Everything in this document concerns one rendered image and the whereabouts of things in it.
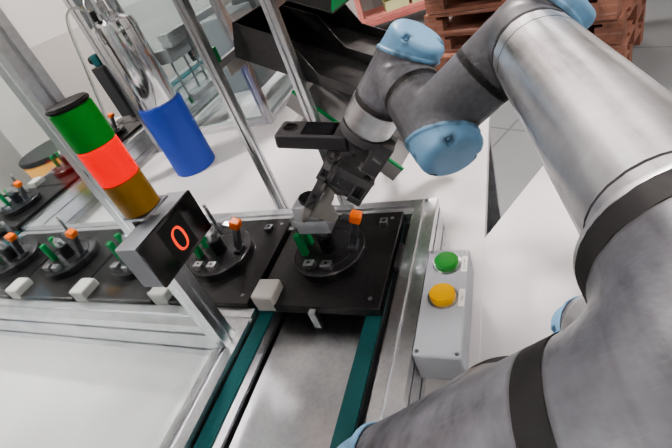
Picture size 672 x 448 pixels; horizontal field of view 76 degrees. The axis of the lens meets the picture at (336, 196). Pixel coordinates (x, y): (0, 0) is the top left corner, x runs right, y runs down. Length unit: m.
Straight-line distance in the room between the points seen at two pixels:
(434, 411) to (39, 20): 4.37
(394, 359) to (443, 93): 0.39
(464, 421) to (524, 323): 0.62
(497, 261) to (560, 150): 0.64
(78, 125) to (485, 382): 0.49
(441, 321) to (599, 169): 0.49
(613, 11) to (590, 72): 2.77
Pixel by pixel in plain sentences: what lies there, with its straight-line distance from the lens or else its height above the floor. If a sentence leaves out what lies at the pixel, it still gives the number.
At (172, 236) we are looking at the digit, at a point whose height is 1.21.
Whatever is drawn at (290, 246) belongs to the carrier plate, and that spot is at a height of 0.97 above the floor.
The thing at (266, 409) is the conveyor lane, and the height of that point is 0.92.
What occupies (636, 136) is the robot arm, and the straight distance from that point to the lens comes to 0.24.
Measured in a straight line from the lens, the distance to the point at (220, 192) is 1.46.
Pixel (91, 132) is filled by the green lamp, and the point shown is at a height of 1.38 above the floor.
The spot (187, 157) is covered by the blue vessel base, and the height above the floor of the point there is 0.93.
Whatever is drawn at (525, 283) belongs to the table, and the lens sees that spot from 0.85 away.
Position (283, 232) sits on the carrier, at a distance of 0.94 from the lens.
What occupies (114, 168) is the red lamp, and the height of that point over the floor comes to 1.33.
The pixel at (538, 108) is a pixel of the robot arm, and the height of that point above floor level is 1.36.
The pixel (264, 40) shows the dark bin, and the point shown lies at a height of 1.33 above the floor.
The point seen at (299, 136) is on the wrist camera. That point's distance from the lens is 0.64.
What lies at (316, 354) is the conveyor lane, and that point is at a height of 0.92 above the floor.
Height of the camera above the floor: 1.50
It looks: 33 degrees down
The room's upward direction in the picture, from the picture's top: 22 degrees counter-clockwise
